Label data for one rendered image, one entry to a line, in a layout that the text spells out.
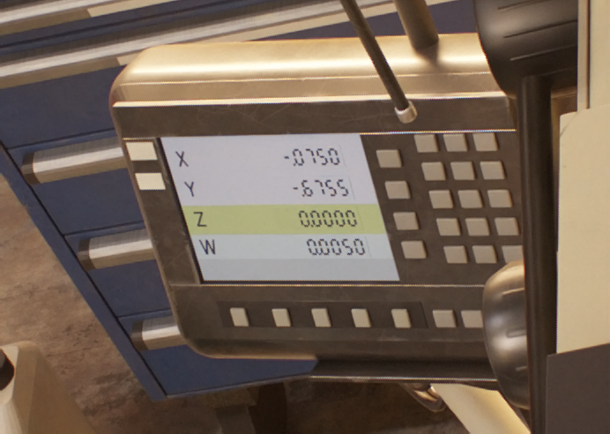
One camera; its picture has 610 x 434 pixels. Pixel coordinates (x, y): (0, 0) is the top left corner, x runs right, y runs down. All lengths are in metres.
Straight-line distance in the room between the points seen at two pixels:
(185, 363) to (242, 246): 1.37
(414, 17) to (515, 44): 0.80
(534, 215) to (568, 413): 0.23
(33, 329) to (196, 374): 0.49
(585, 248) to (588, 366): 0.07
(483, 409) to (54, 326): 1.73
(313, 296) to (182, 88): 0.17
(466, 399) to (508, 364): 1.00
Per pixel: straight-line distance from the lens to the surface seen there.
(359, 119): 2.21
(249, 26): 3.23
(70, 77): 3.35
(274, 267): 2.31
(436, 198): 2.22
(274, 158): 2.26
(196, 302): 2.36
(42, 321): 4.14
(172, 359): 3.67
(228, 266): 2.33
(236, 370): 3.67
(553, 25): 1.40
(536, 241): 1.37
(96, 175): 3.46
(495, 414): 2.45
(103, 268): 3.57
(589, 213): 1.23
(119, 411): 3.99
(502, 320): 1.44
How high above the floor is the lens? 2.74
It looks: 42 degrees down
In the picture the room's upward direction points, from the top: 30 degrees counter-clockwise
